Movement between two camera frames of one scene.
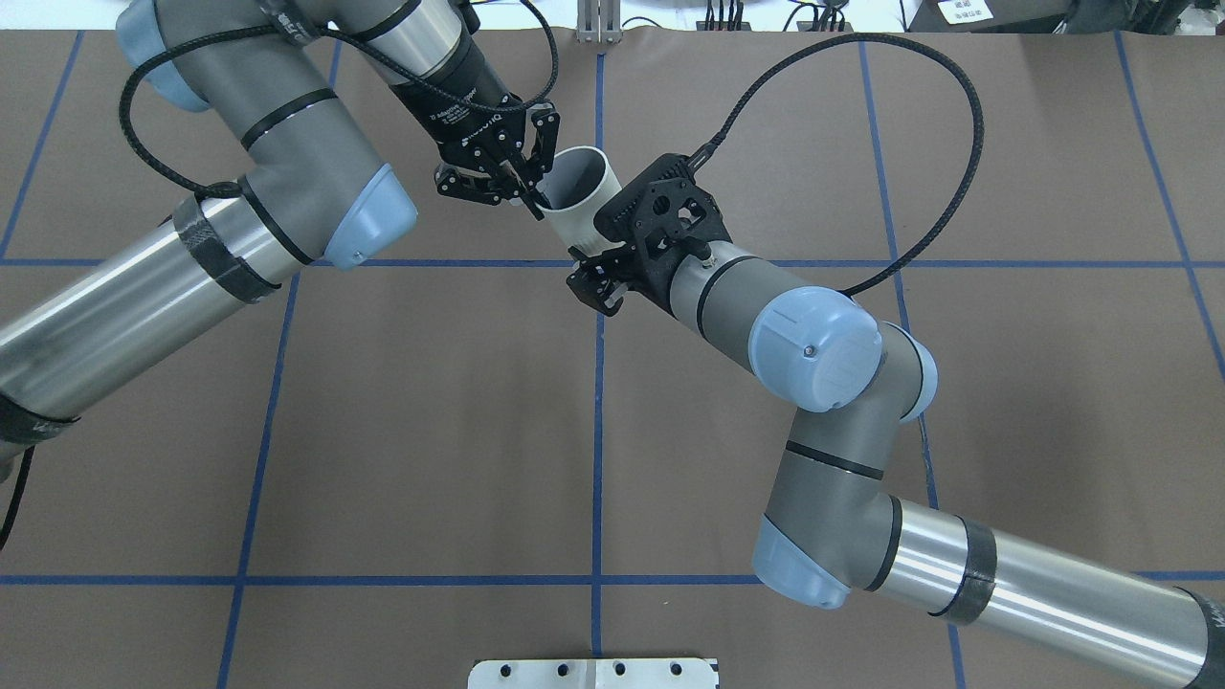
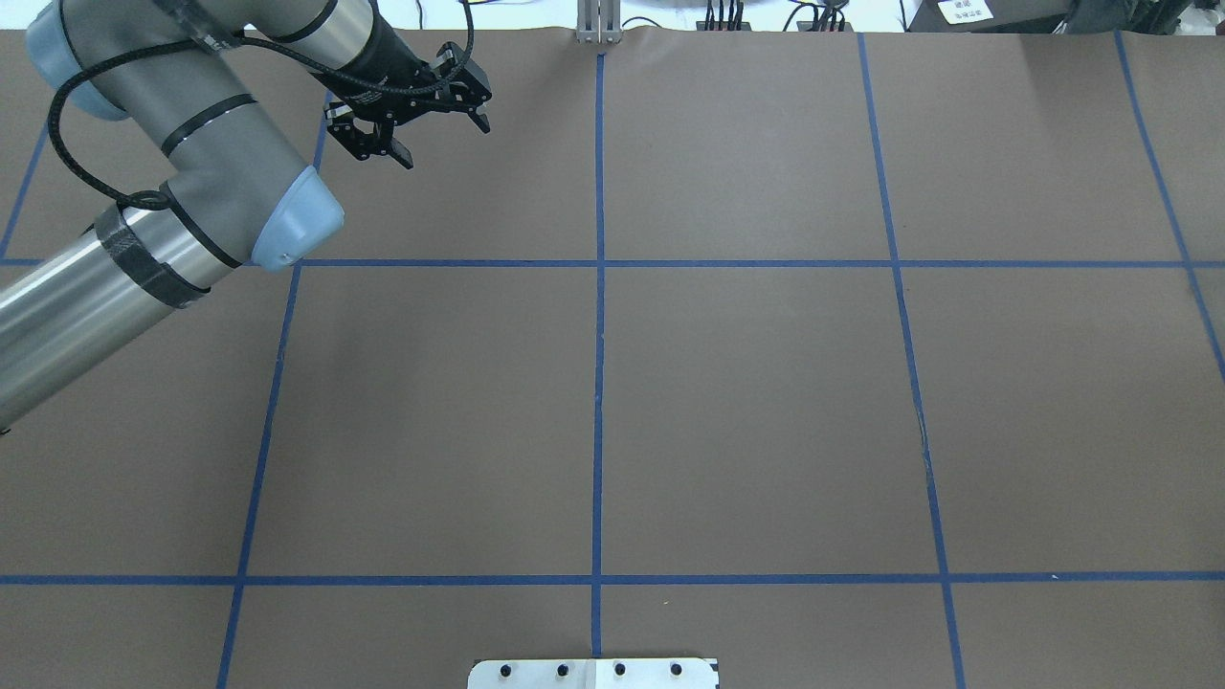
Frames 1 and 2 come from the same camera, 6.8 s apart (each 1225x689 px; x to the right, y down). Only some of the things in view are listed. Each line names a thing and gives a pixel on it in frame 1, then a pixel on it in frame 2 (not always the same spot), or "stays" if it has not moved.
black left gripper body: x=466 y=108 -> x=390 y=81
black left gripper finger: x=545 y=121 -> x=451 y=55
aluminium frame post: x=599 y=21 stays
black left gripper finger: x=477 y=187 -> x=362 y=138
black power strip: x=745 y=26 stays
